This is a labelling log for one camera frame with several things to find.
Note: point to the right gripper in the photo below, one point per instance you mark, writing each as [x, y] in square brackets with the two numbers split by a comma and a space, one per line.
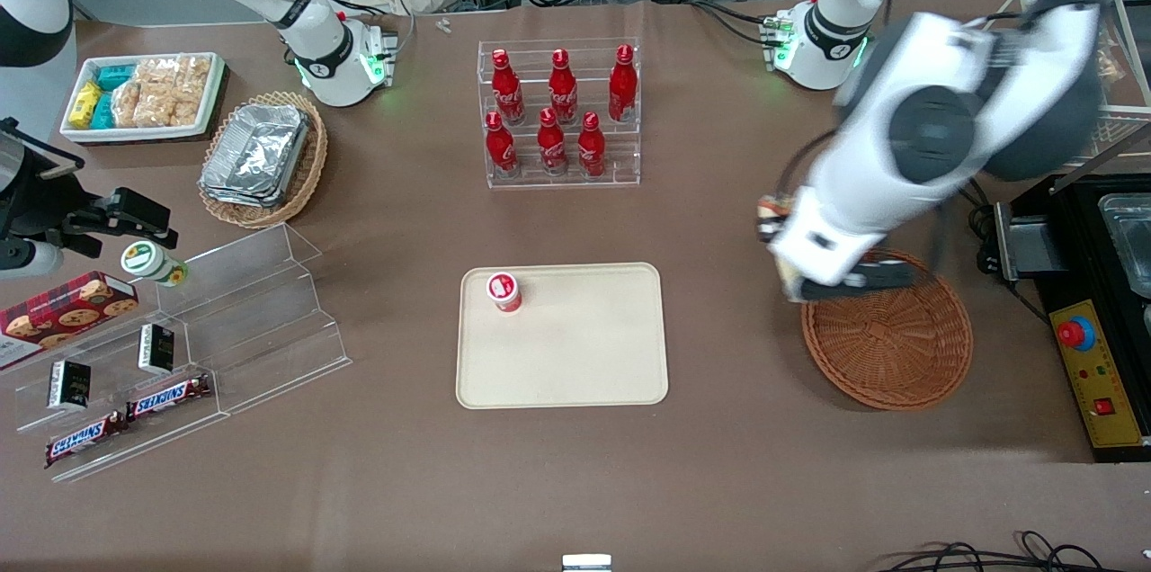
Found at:
[47, 198]

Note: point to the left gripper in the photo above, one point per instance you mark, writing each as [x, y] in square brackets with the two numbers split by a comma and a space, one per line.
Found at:
[765, 221]

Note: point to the triangle sandwich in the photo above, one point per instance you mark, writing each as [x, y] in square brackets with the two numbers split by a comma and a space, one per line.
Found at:
[770, 212]

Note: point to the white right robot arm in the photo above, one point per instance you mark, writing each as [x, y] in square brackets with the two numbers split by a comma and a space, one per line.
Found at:
[315, 59]

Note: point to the brown round wicker basket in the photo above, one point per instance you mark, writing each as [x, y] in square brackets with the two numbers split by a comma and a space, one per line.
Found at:
[890, 347]

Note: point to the aluminium foil tray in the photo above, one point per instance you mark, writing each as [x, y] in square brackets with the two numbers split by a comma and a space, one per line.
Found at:
[256, 149]
[236, 200]

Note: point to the light oval wicker basket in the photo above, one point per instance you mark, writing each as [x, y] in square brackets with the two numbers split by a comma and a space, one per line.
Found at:
[310, 167]

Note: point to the cream plastic tray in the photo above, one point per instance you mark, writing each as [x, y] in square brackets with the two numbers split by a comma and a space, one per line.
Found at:
[566, 347]

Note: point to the white cup with green lid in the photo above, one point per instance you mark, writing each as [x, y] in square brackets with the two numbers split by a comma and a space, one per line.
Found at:
[144, 259]

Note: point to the white rectangular snack bin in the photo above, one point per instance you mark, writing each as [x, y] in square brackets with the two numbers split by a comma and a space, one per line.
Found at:
[135, 133]

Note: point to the clear rice cracker bag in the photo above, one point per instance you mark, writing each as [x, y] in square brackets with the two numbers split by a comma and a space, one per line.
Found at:
[155, 71]
[171, 109]
[194, 73]
[1111, 61]
[128, 104]

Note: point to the teal snack packet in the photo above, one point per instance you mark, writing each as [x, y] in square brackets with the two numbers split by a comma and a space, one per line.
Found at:
[115, 77]
[104, 111]

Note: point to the red tartan cookie box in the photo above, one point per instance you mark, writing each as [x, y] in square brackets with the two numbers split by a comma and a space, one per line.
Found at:
[63, 311]

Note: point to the small black box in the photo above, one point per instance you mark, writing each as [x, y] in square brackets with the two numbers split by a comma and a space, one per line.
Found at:
[69, 385]
[156, 349]

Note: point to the yellow snack packet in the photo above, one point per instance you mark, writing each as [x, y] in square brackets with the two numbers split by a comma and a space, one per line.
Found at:
[84, 102]

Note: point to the clear acrylic stepped shelf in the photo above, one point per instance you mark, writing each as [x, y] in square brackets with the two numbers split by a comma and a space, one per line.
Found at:
[27, 401]
[270, 329]

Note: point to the Snickers chocolate bar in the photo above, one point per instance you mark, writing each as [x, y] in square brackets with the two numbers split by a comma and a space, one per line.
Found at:
[169, 397]
[83, 439]

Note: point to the red emergency stop button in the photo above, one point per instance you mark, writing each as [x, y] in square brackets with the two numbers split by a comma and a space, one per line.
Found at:
[1072, 334]

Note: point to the clear acrylic bottle rack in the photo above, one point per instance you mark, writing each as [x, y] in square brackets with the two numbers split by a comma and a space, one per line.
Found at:
[620, 167]

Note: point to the black machine with yellow panel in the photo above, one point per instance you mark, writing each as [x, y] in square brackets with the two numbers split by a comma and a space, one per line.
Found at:
[1115, 383]

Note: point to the red cola bottle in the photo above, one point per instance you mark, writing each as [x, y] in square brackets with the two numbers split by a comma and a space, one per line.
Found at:
[508, 95]
[501, 149]
[591, 149]
[552, 147]
[622, 91]
[563, 95]

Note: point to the red cup with white lid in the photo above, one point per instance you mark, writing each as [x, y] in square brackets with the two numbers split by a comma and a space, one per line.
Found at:
[505, 295]

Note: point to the red rocker switch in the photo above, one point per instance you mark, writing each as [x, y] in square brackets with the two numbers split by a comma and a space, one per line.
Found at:
[1104, 406]

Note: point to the white metal bracket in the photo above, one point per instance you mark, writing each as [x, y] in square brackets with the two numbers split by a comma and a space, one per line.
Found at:
[586, 564]

